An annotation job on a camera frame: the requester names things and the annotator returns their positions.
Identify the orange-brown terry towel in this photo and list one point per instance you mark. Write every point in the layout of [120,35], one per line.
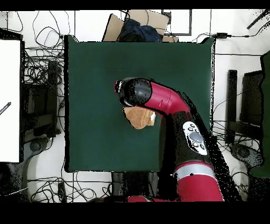
[138,117]

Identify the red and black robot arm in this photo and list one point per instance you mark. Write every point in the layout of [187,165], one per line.
[164,99]

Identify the white flat panel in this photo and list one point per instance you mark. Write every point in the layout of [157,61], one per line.
[10,84]

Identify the black flat panel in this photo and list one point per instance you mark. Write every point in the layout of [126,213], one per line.
[252,97]

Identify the dark green table cloth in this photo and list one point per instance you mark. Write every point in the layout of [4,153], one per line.
[95,74]

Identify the brown cardboard box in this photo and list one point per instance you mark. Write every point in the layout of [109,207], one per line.
[114,29]

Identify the dark blue garment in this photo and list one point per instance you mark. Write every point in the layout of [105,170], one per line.
[141,31]

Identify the black equipment stand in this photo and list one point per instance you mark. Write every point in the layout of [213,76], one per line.
[42,101]

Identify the grey round base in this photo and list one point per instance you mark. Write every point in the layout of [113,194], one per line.
[242,152]
[35,145]

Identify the black power adapter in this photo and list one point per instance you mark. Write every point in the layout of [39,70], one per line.
[221,35]

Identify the black tripod leg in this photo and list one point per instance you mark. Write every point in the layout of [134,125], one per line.
[256,20]

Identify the black rectangular frame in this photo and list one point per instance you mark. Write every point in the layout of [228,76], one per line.
[177,34]

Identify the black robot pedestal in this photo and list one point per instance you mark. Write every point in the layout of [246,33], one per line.
[135,183]

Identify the black upright post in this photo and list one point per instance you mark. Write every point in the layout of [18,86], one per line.
[232,95]

